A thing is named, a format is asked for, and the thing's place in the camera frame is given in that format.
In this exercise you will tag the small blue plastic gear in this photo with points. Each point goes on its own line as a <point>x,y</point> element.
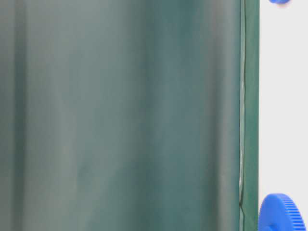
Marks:
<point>279,1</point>

